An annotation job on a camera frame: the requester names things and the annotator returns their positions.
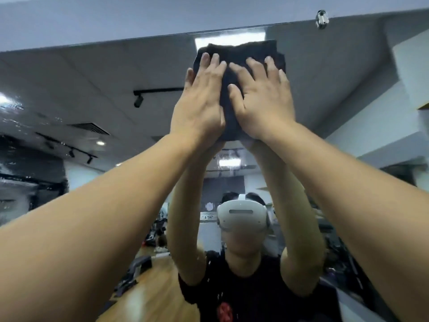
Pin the black t-shirt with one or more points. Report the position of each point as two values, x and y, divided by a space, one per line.
254 298

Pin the large wall mirror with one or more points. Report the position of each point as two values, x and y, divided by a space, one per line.
100 80

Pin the ceiling air vent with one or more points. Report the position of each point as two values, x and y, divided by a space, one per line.
89 128

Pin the dark grey cleaning cloth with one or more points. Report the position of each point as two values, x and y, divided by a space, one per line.
231 53

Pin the person's left forearm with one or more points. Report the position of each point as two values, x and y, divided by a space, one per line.
100 224

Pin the person's right thumb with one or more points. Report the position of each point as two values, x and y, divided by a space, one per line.
235 100

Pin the person's right forearm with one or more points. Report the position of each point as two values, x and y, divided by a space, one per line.
355 204

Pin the person's left middle finger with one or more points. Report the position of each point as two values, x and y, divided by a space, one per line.
213 68

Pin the person's right middle finger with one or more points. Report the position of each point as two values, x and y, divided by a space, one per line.
257 72

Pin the person's right hand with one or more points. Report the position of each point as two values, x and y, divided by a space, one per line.
264 107

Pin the white headset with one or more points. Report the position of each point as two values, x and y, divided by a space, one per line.
241 214

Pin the person's left little finger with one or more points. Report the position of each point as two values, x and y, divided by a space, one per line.
190 80

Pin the person's right little finger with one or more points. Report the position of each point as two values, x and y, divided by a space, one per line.
284 82

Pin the black ceiling track light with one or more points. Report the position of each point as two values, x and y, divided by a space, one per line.
138 100

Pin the small ceiling light panel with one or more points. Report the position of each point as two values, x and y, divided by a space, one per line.
229 162

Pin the bright ceiling light panel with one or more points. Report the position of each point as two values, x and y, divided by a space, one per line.
231 38

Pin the chrome mirror clip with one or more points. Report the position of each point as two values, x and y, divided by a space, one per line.
321 19

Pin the long black track light rail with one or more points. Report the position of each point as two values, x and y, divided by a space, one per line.
72 152

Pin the person's left hand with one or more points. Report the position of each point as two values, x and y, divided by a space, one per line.
197 110

